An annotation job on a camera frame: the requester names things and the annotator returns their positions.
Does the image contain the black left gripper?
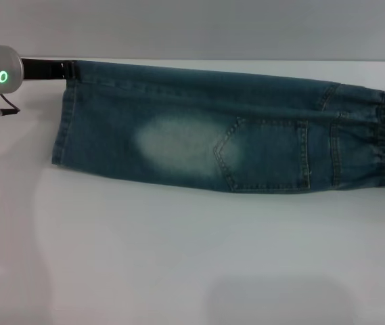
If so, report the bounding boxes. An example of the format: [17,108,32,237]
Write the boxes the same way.
[20,58,81,83]

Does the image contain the blue denim shorts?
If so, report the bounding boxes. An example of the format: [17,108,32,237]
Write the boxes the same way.
[50,60,385,196]

